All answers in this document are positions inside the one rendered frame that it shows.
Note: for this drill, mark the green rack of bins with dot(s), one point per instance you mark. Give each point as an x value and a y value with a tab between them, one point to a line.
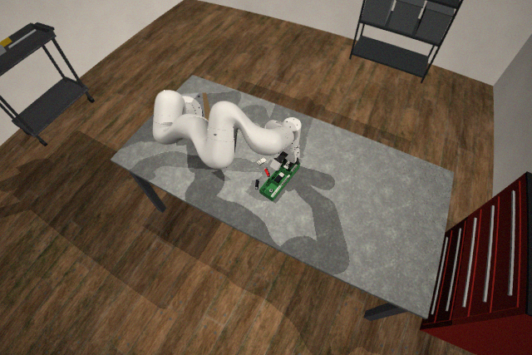
277	187

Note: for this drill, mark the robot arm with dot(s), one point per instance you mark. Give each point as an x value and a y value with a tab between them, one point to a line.
225	118

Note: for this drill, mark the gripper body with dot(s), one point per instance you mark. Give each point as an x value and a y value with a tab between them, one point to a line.
292	155

